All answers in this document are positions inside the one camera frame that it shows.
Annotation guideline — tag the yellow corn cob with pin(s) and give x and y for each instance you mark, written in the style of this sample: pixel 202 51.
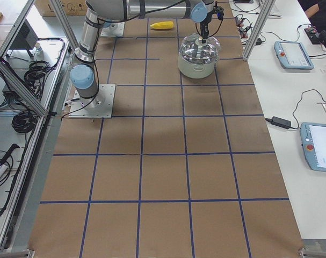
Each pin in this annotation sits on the yellow corn cob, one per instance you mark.
pixel 162 25

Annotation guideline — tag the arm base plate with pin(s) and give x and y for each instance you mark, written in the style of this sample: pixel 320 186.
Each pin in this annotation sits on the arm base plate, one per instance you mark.
pixel 100 107
pixel 118 32

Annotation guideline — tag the near teach pendant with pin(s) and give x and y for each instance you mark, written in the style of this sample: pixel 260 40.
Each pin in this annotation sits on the near teach pendant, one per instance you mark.
pixel 313 139

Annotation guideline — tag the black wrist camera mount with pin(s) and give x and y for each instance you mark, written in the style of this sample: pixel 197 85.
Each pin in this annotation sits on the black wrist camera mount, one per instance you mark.
pixel 219 11

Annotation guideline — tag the teach pendant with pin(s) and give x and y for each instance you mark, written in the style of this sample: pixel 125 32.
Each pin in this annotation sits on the teach pendant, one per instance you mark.
pixel 313 139
pixel 293 55

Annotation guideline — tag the pale green cooking pot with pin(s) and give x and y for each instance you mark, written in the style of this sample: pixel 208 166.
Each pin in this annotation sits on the pale green cooking pot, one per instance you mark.
pixel 194 70

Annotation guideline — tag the glass pot lid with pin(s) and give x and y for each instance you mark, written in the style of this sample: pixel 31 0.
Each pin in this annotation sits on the glass pot lid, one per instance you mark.
pixel 198 51

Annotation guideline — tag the far teach pendant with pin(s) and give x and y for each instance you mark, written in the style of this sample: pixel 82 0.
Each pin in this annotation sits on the far teach pendant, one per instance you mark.
pixel 293 55

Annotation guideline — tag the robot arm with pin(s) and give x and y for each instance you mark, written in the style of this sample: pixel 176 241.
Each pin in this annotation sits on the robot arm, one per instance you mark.
pixel 118 42
pixel 109 28

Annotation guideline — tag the black power adapter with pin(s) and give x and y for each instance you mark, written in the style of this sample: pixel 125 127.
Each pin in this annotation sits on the black power adapter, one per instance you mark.
pixel 283 123

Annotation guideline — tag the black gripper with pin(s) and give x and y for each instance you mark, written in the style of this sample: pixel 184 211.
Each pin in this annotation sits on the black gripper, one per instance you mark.
pixel 205 19

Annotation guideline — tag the aluminium frame post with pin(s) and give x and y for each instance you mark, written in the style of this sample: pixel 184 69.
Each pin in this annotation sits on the aluminium frame post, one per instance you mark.
pixel 258 26

